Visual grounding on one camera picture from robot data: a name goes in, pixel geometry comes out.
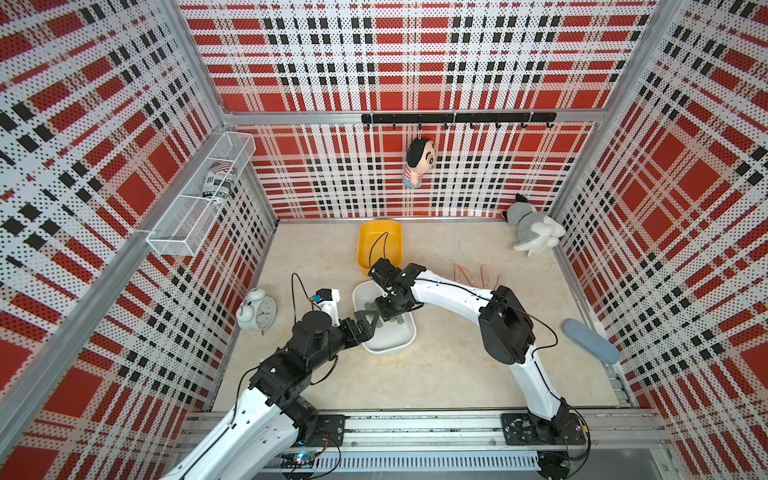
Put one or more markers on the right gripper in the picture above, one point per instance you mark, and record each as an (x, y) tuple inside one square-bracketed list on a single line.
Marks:
[(380, 303)]

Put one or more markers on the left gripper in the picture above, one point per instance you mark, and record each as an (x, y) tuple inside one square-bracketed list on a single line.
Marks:
[(365, 332)]

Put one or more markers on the white plastic storage box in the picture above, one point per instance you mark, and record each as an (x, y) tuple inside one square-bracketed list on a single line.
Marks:
[(389, 337)]

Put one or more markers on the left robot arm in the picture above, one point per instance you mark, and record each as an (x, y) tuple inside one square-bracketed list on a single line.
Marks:
[(270, 415)]

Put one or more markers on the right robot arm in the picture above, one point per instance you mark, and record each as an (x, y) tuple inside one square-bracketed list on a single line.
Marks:
[(506, 330)]

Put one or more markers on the yellow plastic storage box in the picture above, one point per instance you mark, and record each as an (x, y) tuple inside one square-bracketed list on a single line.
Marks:
[(379, 239)]

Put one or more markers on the white alarm clock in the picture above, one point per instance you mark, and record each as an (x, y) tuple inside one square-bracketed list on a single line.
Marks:
[(257, 312)]

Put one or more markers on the cartoon boy doll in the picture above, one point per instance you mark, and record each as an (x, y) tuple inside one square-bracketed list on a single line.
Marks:
[(420, 159)]

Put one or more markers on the grey white plush toy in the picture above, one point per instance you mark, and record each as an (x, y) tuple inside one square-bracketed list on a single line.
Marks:
[(535, 231)]

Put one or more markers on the green circuit board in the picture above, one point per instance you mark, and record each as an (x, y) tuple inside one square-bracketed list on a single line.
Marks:
[(288, 461)]

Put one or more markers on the blue oval pad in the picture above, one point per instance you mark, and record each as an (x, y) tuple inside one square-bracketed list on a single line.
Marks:
[(590, 341)]

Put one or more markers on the striped can in basket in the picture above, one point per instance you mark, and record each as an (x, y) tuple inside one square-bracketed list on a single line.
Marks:
[(219, 182)]

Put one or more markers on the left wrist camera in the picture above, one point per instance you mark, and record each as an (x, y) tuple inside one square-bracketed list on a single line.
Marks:
[(327, 301)]

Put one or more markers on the metal base rail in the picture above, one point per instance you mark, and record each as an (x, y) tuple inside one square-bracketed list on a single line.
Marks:
[(605, 444)]

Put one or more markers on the black hook rail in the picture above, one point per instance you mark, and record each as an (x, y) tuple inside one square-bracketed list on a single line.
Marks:
[(522, 118)]

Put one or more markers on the clear wire wall basket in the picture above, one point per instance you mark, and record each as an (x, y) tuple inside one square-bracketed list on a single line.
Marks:
[(184, 226)]

